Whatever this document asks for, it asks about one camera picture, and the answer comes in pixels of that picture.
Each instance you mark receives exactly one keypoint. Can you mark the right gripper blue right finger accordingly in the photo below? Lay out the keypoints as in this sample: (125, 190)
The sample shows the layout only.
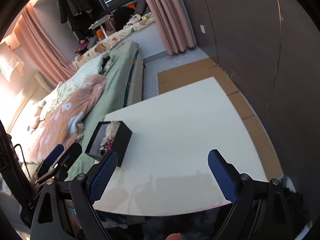
(260, 210)

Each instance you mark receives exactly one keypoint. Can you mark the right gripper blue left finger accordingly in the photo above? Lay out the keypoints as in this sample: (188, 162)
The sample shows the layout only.
(51, 219)

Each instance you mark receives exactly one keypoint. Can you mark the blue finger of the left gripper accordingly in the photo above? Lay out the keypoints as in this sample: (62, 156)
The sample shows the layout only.
(59, 169)
(53, 156)

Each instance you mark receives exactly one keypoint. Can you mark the black jewelry box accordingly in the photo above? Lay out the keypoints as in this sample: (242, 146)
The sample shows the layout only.
(97, 150)

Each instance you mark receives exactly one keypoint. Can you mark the operator hand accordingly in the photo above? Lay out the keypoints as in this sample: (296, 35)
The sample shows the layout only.
(174, 236)

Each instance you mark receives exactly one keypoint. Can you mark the pink duck blanket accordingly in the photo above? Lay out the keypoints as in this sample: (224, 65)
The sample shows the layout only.
(63, 126)

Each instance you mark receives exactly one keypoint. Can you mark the white flower hair clip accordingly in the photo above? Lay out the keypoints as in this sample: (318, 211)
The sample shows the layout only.
(111, 131)

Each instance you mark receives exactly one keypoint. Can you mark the green bed sheet mattress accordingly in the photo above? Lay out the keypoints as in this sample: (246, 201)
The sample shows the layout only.
(112, 99)

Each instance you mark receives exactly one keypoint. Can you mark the light green floral quilt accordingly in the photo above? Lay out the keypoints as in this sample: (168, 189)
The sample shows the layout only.
(65, 89)

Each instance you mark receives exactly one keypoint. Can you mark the pink curtain left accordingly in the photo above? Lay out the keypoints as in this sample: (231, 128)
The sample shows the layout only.
(38, 45)

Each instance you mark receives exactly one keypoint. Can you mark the pink curtain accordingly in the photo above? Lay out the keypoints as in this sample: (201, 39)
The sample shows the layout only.
(173, 25)
(38, 45)

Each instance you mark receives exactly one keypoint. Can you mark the flattened cardboard sheet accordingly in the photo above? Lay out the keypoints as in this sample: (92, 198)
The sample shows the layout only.
(233, 127)

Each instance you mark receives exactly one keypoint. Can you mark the hanging dark clothes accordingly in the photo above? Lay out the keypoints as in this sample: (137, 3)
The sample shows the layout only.
(80, 15)

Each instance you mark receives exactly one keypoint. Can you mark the dark grey pillow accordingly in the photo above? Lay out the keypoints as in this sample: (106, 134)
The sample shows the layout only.
(142, 8)

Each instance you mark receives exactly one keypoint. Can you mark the pink curtain right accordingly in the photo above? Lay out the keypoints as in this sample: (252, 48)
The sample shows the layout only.
(173, 25)

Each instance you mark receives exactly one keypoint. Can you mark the white wall switch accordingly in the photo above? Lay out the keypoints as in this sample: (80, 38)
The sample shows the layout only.
(202, 29)

